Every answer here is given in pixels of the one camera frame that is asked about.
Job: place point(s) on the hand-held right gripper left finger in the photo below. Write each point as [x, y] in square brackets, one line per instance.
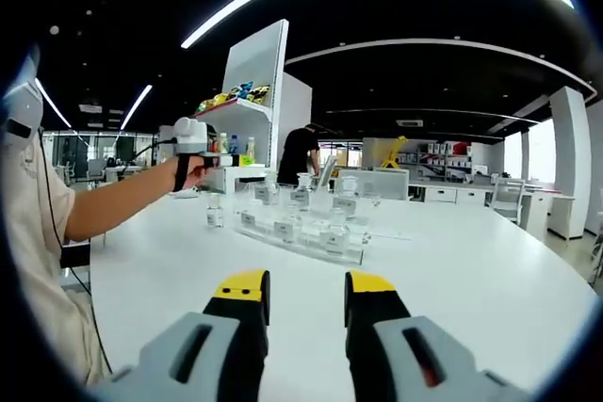
[165, 359]

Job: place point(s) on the ceiling light strip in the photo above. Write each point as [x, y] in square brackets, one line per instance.
[136, 107]
[53, 103]

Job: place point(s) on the person's left hand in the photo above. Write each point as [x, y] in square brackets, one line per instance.
[195, 176]

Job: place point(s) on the dark blue snack bag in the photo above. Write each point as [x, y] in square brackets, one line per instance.
[249, 91]

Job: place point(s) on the white mesh desk screen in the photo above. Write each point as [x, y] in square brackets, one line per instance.
[381, 185]

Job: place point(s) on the blue white drink bottle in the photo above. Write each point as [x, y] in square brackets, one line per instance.
[234, 145]

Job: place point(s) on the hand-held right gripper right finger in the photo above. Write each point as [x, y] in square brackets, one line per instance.
[438, 359]

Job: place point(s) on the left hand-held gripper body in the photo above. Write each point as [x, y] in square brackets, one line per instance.
[188, 133]

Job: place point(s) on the cream drink bottle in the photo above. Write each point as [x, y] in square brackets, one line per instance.
[223, 144]
[251, 148]

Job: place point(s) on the white display shelf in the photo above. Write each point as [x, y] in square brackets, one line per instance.
[256, 58]

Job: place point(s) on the person in beige shirt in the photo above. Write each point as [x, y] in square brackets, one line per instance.
[37, 256]

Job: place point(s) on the white tilted device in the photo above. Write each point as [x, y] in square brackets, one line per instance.
[327, 173]

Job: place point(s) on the green snack bag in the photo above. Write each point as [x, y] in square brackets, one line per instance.
[204, 106]

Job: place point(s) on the white worn device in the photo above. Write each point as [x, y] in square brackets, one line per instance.
[21, 105]

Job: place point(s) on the clear acrylic reagent rack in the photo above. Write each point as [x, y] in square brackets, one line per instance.
[248, 219]

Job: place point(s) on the yellow snack bag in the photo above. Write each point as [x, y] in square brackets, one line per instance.
[220, 101]

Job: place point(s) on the storage rack with boxes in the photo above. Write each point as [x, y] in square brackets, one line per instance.
[447, 152]

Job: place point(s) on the ceiling air vent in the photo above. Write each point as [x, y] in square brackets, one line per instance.
[410, 123]

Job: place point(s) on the white mesh office chair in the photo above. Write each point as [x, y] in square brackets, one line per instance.
[508, 199]

